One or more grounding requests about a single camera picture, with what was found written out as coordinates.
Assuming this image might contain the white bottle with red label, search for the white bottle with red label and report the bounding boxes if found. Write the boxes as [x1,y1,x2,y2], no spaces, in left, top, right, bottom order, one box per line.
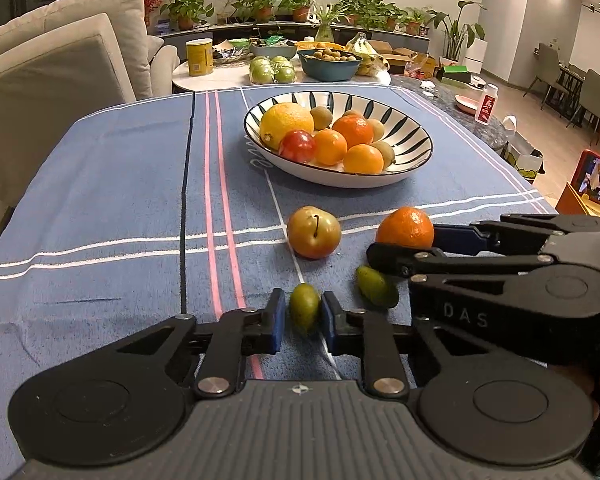
[474,84,500,125]

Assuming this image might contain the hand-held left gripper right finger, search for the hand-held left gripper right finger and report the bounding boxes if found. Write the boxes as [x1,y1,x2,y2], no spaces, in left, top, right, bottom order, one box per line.
[321,290,487,402]

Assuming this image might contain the dark television cabinet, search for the dark television cabinet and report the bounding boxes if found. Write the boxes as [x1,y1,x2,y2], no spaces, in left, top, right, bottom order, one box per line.
[155,20,431,56]

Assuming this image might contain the phone in red case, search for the phone in red case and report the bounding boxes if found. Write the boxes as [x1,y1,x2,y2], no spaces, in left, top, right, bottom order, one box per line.
[572,149,600,208]

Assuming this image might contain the teal container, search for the teal container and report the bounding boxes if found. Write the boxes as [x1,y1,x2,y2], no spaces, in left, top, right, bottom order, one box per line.
[250,40,298,61]

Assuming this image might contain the white printed paper bag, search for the white printed paper bag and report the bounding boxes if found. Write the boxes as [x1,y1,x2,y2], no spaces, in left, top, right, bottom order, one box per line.
[500,115,546,185]

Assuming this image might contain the beige sofa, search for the beige sofa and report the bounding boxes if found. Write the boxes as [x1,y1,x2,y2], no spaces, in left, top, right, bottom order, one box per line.
[0,0,181,211]

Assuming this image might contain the green box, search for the green box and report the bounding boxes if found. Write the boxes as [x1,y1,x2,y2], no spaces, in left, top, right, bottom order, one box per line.
[439,64,473,83]

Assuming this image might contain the tall leafy floor plant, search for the tall leafy floor plant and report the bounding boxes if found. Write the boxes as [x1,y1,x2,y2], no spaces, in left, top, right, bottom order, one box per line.
[426,1,486,63]

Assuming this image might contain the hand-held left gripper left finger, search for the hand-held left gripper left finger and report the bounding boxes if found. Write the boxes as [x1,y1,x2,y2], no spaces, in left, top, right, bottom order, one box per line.
[97,287,287,402]

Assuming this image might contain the dark snack packets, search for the dark snack packets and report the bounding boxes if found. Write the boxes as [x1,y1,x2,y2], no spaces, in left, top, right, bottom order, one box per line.
[212,42,251,63]

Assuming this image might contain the yellow can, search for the yellow can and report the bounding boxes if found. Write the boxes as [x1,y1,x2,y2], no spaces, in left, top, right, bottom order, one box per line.
[186,38,215,77]

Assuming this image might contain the row of potted green plants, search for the row of potted green plants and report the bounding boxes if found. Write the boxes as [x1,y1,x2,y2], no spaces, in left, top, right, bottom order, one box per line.
[160,0,431,36]

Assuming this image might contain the blue bowl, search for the blue bowl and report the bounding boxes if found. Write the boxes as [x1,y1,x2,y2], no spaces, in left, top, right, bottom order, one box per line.
[297,49,363,82]

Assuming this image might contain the white bowl with dark stripes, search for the white bowl with dark stripes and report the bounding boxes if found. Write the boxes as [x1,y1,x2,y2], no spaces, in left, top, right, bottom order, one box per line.
[243,91,434,189]

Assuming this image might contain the yellow red apple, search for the yellow red apple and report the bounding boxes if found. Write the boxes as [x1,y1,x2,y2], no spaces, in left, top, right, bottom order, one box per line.
[286,205,342,261]

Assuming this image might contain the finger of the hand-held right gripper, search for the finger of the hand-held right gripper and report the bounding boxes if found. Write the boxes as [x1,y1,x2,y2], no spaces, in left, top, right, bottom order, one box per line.
[432,213,600,257]
[366,241,556,307]

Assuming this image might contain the glass vase with green plant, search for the glass vase with green plant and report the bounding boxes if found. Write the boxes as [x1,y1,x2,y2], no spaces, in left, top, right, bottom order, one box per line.
[310,4,348,43]

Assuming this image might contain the dark marble table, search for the dark marble table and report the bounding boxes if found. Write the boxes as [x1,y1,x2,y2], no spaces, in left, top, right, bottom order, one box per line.
[390,74,508,153]

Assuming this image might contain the dark dining table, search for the dark dining table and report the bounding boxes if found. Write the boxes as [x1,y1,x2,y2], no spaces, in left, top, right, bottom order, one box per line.
[555,62,588,111]

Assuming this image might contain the white air purifier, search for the white air purifier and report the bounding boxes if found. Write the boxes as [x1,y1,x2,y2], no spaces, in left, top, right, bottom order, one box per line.
[465,39,488,76]

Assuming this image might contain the blue striped tablecloth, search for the blue striped tablecloth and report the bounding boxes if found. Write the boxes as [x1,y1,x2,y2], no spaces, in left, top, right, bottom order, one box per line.
[0,84,556,480]

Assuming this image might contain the pile of brown longans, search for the pile of brown longans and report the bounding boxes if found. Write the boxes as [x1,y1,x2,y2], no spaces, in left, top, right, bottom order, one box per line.
[302,46,361,62]

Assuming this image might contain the large yellow grapefruit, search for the large yellow grapefruit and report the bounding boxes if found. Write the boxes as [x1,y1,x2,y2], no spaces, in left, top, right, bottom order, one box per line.
[259,102,315,150]

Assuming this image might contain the green olive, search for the green olive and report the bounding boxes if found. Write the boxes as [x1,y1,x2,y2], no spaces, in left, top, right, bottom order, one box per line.
[289,283,322,338]
[355,266,399,308]

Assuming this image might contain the white round coffee table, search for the white round coffee table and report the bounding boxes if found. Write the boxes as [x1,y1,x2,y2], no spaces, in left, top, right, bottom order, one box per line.
[171,57,392,95]

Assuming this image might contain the bunch of bananas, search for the bunch of bananas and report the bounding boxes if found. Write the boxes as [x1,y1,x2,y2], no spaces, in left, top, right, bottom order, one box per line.
[345,32,390,77]

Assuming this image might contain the pack of green apples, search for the pack of green apples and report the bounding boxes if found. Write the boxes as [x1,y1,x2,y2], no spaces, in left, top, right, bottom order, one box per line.
[249,55,297,85]

